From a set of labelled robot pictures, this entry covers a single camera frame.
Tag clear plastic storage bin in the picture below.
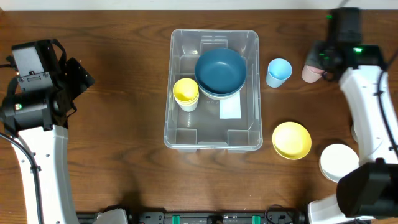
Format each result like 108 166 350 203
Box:
164 29 263 152

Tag yellow small bowl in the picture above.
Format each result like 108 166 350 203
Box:
272 121 312 160

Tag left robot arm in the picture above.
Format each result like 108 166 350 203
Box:
1 39 129 224

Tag white small bowl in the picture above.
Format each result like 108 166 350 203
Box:
319 144 359 183

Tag light blue cup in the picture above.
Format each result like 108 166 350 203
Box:
266 58 292 88

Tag yellow cup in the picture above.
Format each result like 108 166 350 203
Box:
174 95 199 106
173 78 199 102

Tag dark blue bowl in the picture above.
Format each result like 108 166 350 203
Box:
195 48 247 82
196 79 245 96

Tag black cable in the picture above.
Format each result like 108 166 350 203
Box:
374 49 398 150
0 63 43 224

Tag white label in bin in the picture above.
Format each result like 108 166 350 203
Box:
219 93 241 119

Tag grey blue small bowl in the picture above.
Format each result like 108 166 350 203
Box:
351 124 358 142

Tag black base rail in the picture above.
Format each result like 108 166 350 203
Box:
76 210 308 224

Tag right black cable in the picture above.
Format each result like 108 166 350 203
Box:
374 49 398 150

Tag pink cup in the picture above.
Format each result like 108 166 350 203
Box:
302 65 325 83

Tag cream white cup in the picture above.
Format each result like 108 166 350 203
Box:
179 102 198 112

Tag left black cable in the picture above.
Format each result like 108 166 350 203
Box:
0 63 43 224

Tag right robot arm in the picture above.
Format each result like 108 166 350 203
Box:
307 7 397 223

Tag cream green bowl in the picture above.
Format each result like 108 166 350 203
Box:
199 87 240 100

